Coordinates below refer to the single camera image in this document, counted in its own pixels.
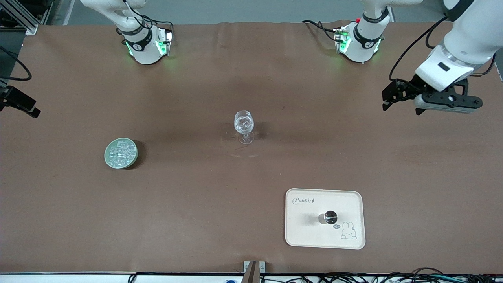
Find clear wine glass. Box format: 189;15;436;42
234;110;256;145

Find clear ice cube pile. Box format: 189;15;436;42
108;140;136;166

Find green ice bowl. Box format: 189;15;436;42
104;138;139;170

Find silver base connector box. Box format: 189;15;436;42
155;28;173;56
334;27;351;53

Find white rabbit print tray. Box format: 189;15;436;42
285;188;366;250

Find brown table cloth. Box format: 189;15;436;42
0;22;503;274

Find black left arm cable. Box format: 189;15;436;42
389;16;448;81

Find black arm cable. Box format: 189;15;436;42
0;45;32;81
389;16;448;81

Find black base cable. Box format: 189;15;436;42
122;0;174;32
302;20;339;42

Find tangled black cables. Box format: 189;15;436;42
261;267;503;283

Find grey metal mount bracket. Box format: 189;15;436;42
243;261;266;283

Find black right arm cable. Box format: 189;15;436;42
0;45;32;81

